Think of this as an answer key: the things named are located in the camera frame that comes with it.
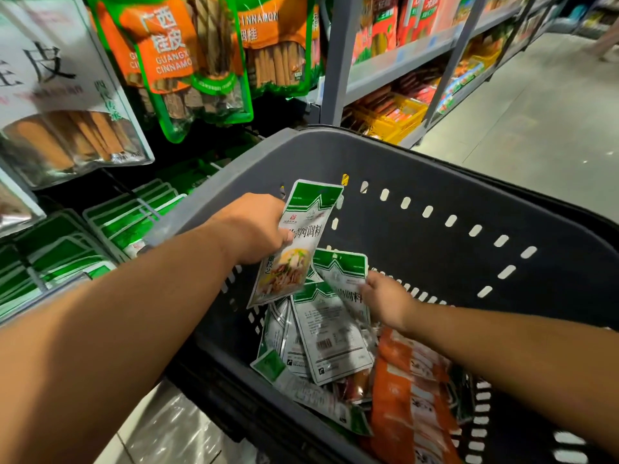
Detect row of red orange packets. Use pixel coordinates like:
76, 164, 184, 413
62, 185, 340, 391
350, 0, 485, 64

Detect clear cinnamon packets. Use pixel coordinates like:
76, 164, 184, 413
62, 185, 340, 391
0, 0, 156, 191

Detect person's left forearm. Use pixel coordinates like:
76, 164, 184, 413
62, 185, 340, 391
0, 222, 238, 464

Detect yellow display trays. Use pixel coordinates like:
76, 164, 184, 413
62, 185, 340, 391
348, 86, 429, 146

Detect green meat stew seasoning packet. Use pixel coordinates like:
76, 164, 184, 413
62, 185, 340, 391
248, 179, 344, 308

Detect person's left hand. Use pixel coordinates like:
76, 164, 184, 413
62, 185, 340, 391
203, 193, 294, 267

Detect pile of packets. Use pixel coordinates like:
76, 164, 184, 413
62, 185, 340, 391
250, 248, 466, 464

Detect gray metal shelving unit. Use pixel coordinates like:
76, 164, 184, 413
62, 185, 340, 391
551, 0, 619, 39
319, 0, 572, 151

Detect black shopping basket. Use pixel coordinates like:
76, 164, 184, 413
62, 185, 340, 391
145, 127, 619, 464

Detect person's right hand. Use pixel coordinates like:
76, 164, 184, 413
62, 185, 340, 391
358, 270, 422, 334

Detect green orange Guangxi cinnamon bags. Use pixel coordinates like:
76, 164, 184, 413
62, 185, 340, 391
227, 0, 322, 97
85, 0, 255, 143

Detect person's right forearm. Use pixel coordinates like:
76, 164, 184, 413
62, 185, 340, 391
401, 299, 619, 455

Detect row of clear green-top packets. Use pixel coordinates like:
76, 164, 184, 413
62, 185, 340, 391
0, 209, 117, 325

